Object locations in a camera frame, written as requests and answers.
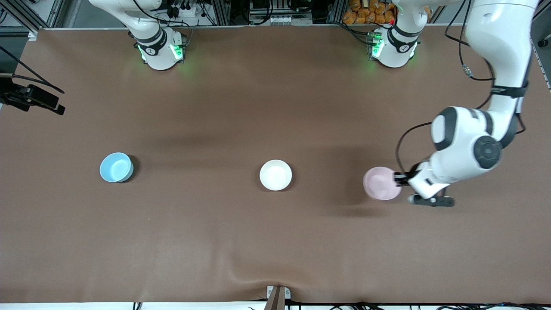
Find metal table clamp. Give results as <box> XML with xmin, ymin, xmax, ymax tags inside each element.
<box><xmin>266</xmin><ymin>285</ymin><xmax>292</xmax><ymax>310</ymax></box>

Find white bowl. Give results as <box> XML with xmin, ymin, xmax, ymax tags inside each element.
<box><xmin>259</xmin><ymin>159</ymin><xmax>293</xmax><ymax>191</ymax></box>

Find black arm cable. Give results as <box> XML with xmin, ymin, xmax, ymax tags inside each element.
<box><xmin>444</xmin><ymin>0</ymin><xmax>496</xmax><ymax>110</ymax></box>

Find orange snack packs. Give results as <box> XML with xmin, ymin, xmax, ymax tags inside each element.
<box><xmin>343</xmin><ymin>0</ymin><xmax>397</xmax><ymax>25</ymax></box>

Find brown table cloth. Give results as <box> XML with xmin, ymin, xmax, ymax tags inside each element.
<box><xmin>0</xmin><ymin>25</ymin><xmax>551</xmax><ymax>304</ymax></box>

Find pink bowl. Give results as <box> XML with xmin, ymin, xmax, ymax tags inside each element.
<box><xmin>362</xmin><ymin>166</ymin><xmax>402</xmax><ymax>201</ymax></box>

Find black side camera cable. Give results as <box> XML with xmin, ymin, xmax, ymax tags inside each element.
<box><xmin>0</xmin><ymin>45</ymin><xmax>66</xmax><ymax>94</ymax></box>

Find blue bowl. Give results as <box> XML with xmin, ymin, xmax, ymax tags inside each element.
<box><xmin>99</xmin><ymin>152</ymin><xmax>134</xmax><ymax>183</ymax></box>

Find white power strip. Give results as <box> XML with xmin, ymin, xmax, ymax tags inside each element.
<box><xmin>166</xmin><ymin>0</ymin><xmax>199</xmax><ymax>19</ymax></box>

